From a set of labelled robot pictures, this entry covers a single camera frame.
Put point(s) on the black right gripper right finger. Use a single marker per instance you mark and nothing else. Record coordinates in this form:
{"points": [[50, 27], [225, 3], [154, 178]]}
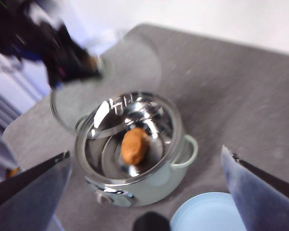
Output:
{"points": [[265, 197]]}

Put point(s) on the pale green electric steamer pot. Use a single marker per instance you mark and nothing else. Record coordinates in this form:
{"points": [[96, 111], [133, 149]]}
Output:
{"points": [[159, 178]]}

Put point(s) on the blue round plate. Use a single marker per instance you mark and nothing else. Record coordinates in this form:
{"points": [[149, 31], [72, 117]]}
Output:
{"points": [[202, 211]]}

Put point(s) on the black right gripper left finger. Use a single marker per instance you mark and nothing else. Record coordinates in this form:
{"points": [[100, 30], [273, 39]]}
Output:
{"points": [[26, 197]]}

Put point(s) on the glass lid with green knob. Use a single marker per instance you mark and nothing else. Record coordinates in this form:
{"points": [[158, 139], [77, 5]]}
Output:
{"points": [[135, 67]]}

